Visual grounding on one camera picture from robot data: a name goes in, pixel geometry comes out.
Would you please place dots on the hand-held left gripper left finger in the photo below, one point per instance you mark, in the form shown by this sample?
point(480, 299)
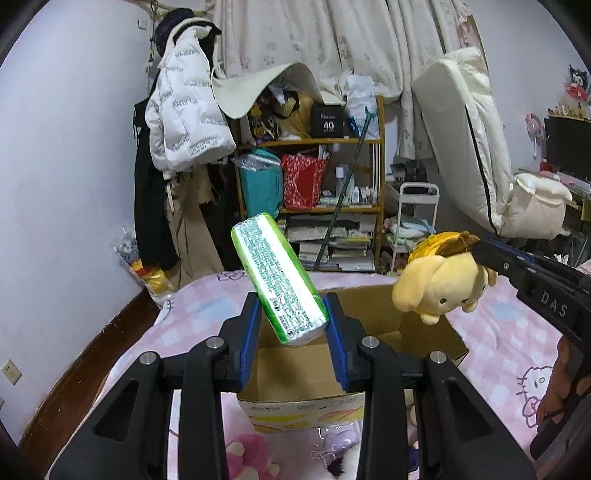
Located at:
point(249, 341)

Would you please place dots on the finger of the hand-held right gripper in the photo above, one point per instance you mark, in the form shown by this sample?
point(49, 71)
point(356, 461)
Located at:
point(498, 261)

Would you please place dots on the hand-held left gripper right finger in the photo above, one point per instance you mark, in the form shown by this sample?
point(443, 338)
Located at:
point(334, 341)

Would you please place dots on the cardboard box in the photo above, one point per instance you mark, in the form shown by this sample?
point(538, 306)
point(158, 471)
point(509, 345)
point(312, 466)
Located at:
point(295, 369)

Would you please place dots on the yellow dog plush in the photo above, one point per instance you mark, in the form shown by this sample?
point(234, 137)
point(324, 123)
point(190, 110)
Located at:
point(438, 286)

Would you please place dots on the green tissue packet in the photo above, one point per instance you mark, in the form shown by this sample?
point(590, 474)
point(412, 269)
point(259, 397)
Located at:
point(277, 277)

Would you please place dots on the purple plush toy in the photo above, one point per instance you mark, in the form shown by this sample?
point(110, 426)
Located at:
point(337, 445)

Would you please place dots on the pink plush toy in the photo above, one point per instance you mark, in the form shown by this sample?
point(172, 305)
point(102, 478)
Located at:
point(249, 457)

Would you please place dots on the person's right hand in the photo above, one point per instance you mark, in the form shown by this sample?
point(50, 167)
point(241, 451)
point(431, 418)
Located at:
point(561, 383)

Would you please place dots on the white trolley cart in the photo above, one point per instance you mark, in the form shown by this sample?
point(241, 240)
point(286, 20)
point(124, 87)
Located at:
point(413, 226)

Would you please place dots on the stack of books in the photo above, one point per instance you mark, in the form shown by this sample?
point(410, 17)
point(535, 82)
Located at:
point(341, 249)

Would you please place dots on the beige coat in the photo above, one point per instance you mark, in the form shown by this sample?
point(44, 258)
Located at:
point(194, 240)

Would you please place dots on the plastic bag of toys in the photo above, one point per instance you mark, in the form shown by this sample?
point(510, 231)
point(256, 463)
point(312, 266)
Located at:
point(147, 272)

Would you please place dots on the dark bag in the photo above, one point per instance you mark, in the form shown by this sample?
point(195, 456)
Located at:
point(408, 173)

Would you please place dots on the black monitor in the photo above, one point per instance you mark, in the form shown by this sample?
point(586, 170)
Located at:
point(568, 143)

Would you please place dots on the cream office chair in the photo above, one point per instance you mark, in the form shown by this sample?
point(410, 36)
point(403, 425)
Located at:
point(461, 129)

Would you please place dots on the small pink fan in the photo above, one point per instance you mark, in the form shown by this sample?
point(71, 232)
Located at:
point(534, 127)

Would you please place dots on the row of toiletry bottles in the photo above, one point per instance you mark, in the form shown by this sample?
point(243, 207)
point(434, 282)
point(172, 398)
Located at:
point(355, 194)

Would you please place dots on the teal bag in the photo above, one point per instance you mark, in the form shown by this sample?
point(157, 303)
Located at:
point(261, 187)

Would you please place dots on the red gift bag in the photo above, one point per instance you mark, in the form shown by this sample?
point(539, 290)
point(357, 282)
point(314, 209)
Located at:
point(302, 182)

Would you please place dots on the black coat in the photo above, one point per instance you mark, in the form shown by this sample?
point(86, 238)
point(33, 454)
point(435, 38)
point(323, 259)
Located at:
point(150, 207)

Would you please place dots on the black cat plush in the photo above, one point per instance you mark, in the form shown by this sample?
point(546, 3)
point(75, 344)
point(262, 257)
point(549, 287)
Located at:
point(577, 83)

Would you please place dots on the wooden shelf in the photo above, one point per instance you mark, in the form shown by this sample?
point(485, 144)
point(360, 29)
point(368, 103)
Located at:
point(323, 141)

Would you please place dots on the white plastic bag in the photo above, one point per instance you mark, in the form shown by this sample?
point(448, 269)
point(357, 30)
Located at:
point(360, 99)

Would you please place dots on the black box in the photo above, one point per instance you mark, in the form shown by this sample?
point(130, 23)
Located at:
point(328, 122)

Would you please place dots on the black printed bag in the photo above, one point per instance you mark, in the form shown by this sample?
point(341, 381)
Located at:
point(263, 117)

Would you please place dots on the yellow cloth bundle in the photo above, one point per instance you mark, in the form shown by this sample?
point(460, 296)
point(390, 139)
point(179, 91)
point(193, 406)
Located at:
point(295, 113)

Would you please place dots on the white puffer jacket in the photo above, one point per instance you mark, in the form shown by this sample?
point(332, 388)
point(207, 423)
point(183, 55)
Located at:
point(184, 106)

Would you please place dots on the cream cloth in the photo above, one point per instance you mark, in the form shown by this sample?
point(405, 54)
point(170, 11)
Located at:
point(240, 97)

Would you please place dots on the floral cream curtain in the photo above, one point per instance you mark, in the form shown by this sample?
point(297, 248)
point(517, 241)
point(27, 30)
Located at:
point(323, 37)

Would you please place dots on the dark knit hat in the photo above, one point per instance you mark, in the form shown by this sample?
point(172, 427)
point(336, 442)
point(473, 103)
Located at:
point(171, 27)

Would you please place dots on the white wall outlet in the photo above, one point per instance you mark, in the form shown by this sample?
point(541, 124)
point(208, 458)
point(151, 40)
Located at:
point(10, 371)

